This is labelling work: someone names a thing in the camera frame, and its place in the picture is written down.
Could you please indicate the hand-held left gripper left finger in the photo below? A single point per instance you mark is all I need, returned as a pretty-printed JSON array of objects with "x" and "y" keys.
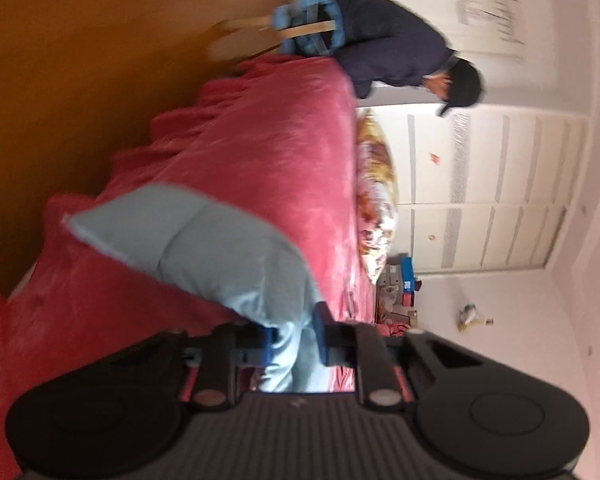
[{"x": 269, "y": 347}]

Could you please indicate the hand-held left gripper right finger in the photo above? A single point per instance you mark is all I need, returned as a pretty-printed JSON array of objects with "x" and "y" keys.
[{"x": 322, "y": 332}]

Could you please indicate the light blue down jacket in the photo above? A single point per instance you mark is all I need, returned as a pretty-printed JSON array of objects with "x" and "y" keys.
[{"x": 205, "y": 240}]

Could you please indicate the blue box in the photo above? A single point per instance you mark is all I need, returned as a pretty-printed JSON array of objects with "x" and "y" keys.
[{"x": 407, "y": 275}]

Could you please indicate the floral pillow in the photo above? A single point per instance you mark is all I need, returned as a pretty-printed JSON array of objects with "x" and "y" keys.
[{"x": 377, "y": 185}]

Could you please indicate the bed with pink blanket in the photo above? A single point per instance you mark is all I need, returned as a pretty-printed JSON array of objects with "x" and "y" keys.
[{"x": 260, "y": 135}]

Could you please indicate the white wardrobe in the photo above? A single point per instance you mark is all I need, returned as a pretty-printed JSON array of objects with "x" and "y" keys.
[{"x": 480, "y": 185}]

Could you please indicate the wooden stool with blue cushion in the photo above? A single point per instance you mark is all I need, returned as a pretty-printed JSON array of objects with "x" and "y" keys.
[{"x": 305, "y": 15}]

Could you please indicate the hanging wall ornament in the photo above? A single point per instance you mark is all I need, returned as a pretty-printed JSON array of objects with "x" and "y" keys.
[{"x": 470, "y": 316}]

